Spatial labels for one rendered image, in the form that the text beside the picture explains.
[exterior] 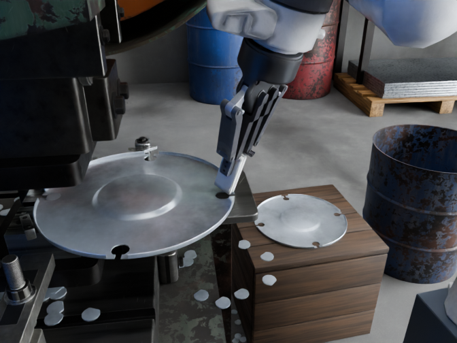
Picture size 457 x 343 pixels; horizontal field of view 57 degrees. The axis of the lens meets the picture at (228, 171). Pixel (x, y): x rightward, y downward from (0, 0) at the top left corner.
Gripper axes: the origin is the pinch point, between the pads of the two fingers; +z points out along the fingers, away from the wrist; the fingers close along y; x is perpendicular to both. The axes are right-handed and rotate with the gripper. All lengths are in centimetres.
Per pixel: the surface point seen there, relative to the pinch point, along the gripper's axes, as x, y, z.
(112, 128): 10.9, -13.5, -5.9
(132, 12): 37.7, 14.7, -6.2
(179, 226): -0.9, -11.2, 3.7
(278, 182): 32, 130, 97
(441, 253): -44, 96, 56
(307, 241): -8, 49, 46
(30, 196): 21.3, -18.2, 11.4
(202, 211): -1.1, -6.4, 3.6
